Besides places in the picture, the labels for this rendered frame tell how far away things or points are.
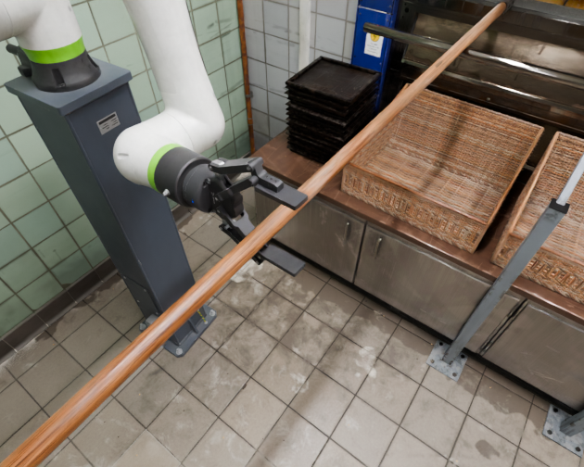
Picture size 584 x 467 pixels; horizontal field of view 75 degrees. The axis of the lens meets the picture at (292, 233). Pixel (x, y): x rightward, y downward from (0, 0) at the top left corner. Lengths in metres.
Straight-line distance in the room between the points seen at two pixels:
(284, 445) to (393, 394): 0.49
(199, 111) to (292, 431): 1.29
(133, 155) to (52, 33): 0.39
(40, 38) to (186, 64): 0.38
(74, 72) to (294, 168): 0.95
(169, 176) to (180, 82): 0.18
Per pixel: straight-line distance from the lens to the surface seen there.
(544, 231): 1.23
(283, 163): 1.71
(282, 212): 0.63
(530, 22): 1.63
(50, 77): 1.06
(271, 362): 1.78
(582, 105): 1.68
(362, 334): 1.86
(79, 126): 1.05
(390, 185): 1.45
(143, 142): 0.72
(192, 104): 0.76
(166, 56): 0.74
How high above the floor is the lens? 1.64
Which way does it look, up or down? 48 degrees down
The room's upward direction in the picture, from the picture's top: straight up
